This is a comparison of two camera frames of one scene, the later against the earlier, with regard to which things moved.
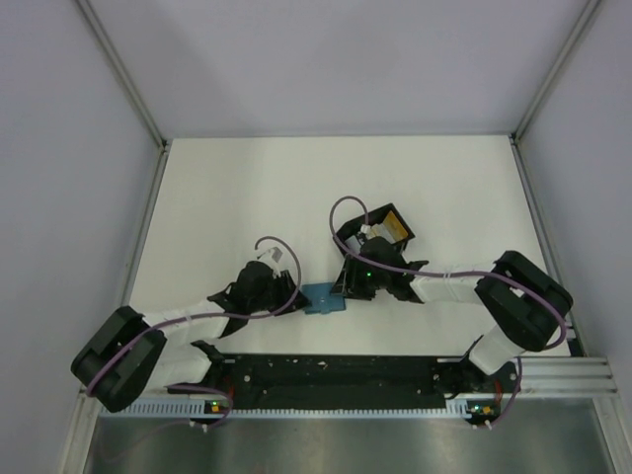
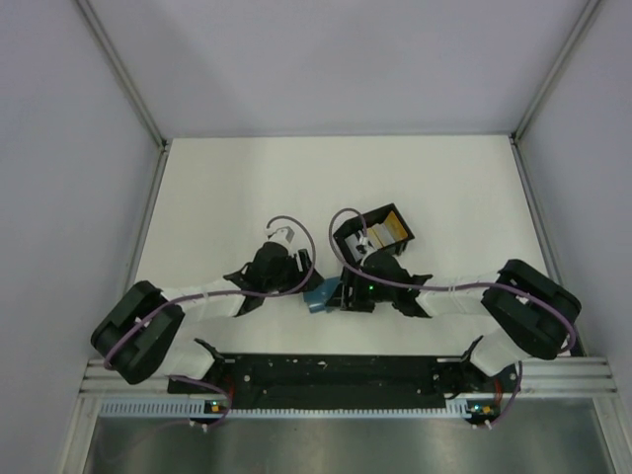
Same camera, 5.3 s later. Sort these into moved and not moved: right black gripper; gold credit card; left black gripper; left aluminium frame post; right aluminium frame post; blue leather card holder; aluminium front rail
Moved: right black gripper; left black gripper; blue leather card holder
Not moved: right aluminium frame post; left aluminium frame post; aluminium front rail; gold credit card
